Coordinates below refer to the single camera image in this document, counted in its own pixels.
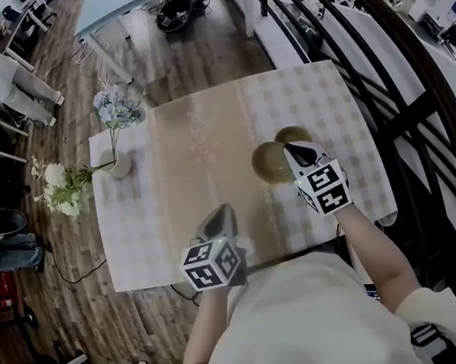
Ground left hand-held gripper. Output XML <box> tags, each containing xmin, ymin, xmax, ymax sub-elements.
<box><xmin>172</xmin><ymin>201</ymin><xmax>251</xmax><ymax>296</ymax></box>

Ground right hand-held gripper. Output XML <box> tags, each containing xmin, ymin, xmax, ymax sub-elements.
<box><xmin>281</xmin><ymin>134</ymin><xmax>355</xmax><ymax>222</ymax></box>

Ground person's right forearm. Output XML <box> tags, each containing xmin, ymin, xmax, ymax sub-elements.
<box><xmin>334</xmin><ymin>196</ymin><xmax>424</xmax><ymax>321</ymax></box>

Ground person's left forearm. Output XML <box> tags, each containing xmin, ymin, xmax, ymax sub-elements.
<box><xmin>171</xmin><ymin>288</ymin><xmax>238</xmax><ymax>364</ymax></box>

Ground beige checked tablecloth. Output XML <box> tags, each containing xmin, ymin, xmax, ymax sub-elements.
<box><xmin>79</xmin><ymin>53</ymin><xmax>404</xmax><ymax>296</ymax></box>

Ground white ceramic vase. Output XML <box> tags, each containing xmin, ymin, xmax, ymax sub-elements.
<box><xmin>97</xmin><ymin>144</ymin><xmax>135</xmax><ymax>182</ymax></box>

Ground person's cream shirt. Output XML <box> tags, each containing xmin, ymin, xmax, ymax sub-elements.
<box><xmin>129</xmin><ymin>231</ymin><xmax>456</xmax><ymax>364</ymax></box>

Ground device with blue screen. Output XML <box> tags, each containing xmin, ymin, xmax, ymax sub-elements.
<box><xmin>362</xmin><ymin>280</ymin><xmax>383</xmax><ymax>304</ymax></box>

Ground white artificial flower bunch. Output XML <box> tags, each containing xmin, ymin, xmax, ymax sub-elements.
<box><xmin>27</xmin><ymin>147</ymin><xmax>99</xmax><ymax>224</ymax></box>

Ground black bag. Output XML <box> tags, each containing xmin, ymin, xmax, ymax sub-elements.
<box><xmin>0</xmin><ymin>203</ymin><xmax>48</xmax><ymax>277</ymax></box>

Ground office desks with monitors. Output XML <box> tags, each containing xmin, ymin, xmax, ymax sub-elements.
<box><xmin>0</xmin><ymin>0</ymin><xmax>69</xmax><ymax>77</ymax></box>

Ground black cable bundle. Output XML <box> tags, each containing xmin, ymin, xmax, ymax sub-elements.
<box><xmin>151</xmin><ymin>0</ymin><xmax>213</xmax><ymax>35</ymax></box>

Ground striped shoulder strap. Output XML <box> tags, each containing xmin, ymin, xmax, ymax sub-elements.
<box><xmin>408</xmin><ymin>319</ymin><xmax>456</xmax><ymax>364</ymax></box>

